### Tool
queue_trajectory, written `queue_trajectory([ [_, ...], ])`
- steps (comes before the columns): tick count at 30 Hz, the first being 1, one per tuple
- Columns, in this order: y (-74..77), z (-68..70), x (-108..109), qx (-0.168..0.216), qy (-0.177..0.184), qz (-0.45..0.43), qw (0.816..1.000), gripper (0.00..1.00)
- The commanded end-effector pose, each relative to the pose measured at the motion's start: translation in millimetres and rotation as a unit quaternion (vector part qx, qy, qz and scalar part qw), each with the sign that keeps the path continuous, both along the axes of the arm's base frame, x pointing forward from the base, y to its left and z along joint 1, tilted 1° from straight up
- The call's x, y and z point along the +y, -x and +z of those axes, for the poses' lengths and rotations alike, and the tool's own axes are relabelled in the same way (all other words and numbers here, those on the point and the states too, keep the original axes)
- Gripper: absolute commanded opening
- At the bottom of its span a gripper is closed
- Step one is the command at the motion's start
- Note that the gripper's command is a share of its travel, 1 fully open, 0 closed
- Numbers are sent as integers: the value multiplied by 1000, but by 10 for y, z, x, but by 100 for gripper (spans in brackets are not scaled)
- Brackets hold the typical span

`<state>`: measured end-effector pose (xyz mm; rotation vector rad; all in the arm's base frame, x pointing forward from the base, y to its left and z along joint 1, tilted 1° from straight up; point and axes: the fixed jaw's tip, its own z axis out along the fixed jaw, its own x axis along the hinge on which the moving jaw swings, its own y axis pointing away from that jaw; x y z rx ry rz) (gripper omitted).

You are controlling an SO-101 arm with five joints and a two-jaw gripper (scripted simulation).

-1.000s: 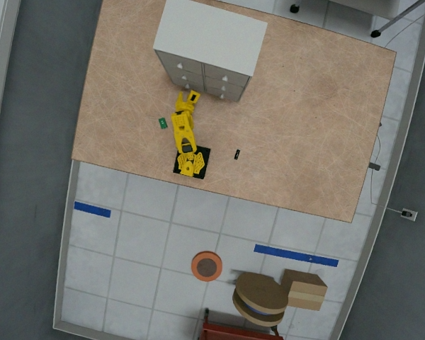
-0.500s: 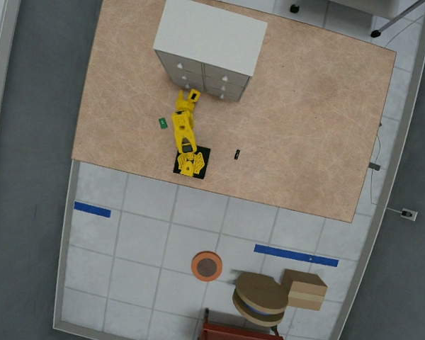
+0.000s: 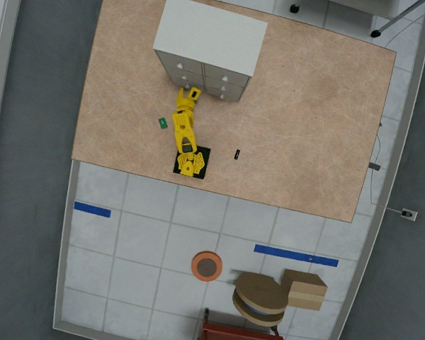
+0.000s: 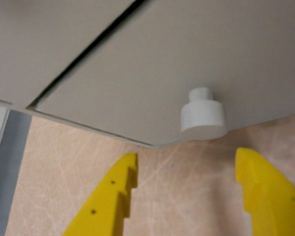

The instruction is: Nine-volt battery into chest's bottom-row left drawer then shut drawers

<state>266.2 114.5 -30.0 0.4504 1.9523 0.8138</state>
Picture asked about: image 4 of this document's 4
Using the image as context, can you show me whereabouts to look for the grey chest of drawers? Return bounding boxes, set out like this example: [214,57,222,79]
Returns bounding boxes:
[0,0,295,149]

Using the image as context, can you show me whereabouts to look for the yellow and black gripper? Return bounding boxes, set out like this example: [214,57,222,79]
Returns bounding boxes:
[61,147,295,236]

